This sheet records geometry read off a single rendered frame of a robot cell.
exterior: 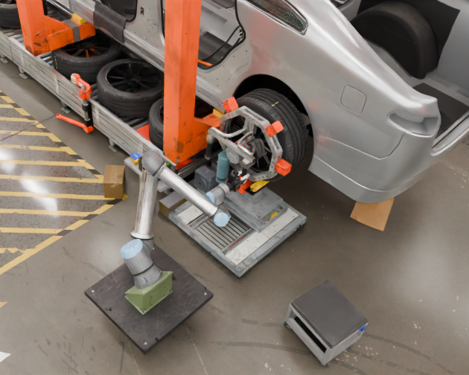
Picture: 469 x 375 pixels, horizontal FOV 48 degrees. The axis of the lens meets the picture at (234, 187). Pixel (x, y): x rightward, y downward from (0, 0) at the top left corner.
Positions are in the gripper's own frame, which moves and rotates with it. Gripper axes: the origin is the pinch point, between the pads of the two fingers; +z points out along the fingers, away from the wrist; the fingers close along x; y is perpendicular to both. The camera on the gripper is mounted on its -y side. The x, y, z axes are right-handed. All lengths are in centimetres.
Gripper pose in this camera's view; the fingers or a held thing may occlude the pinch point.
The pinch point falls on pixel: (246, 172)
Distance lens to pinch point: 362.9
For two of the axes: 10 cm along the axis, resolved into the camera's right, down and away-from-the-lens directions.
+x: 7.3, 5.4, -4.3
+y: -1.0, 7.1, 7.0
